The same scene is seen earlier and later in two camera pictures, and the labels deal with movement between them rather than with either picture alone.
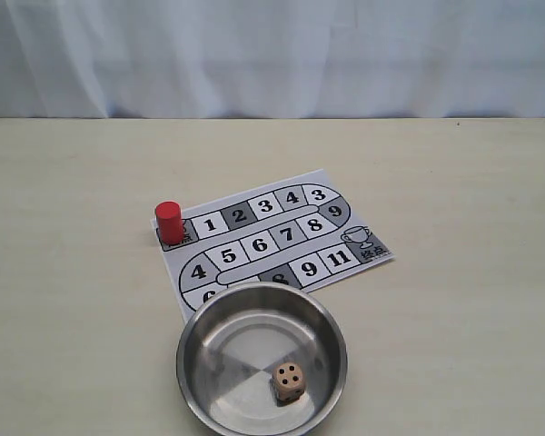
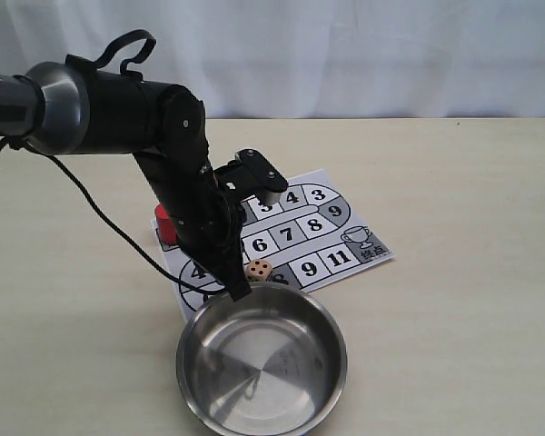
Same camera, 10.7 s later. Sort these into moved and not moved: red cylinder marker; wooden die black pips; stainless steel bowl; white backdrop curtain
Moved: wooden die black pips
Not moved: red cylinder marker; white backdrop curtain; stainless steel bowl
